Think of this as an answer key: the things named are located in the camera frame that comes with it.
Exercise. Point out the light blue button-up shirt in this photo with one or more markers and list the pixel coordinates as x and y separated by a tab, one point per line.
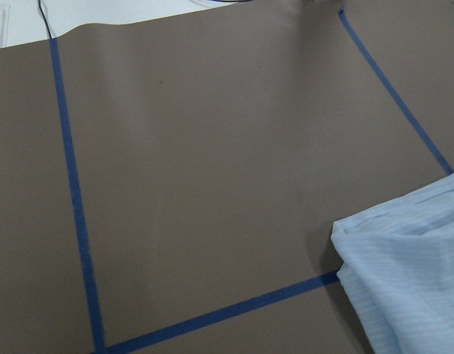
398	270

